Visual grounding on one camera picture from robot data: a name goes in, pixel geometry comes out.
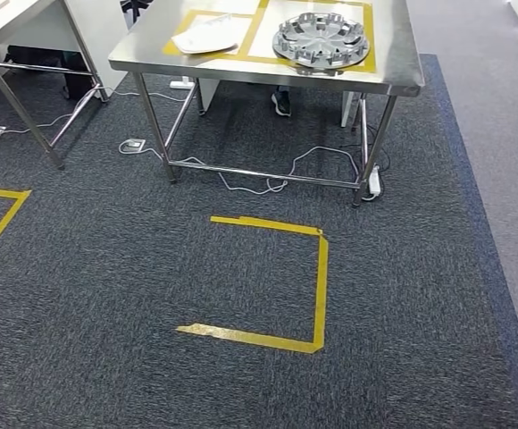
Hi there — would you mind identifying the large white plastic car part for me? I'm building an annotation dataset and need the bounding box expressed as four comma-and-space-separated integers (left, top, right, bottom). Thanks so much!
171, 14, 239, 55

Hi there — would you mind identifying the steel workbench frame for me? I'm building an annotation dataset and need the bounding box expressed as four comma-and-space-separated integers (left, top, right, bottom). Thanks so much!
131, 71, 399, 208

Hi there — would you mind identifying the grey plastic wheel cover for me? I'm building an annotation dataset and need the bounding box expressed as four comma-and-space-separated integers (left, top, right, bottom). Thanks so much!
272, 12, 371, 71

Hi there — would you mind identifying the white floor cable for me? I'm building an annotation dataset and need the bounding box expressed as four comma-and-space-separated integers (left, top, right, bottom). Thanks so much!
118, 139, 360, 197

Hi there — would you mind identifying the white adapter cable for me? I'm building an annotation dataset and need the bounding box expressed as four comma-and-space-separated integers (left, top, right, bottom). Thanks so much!
0, 87, 108, 143

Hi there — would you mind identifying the metal table frame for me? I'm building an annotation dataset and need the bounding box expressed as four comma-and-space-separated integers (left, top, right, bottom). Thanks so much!
0, 53, 110, 171

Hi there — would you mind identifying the person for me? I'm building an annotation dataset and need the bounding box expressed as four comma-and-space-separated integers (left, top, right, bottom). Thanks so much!
271, 85, 292, 118

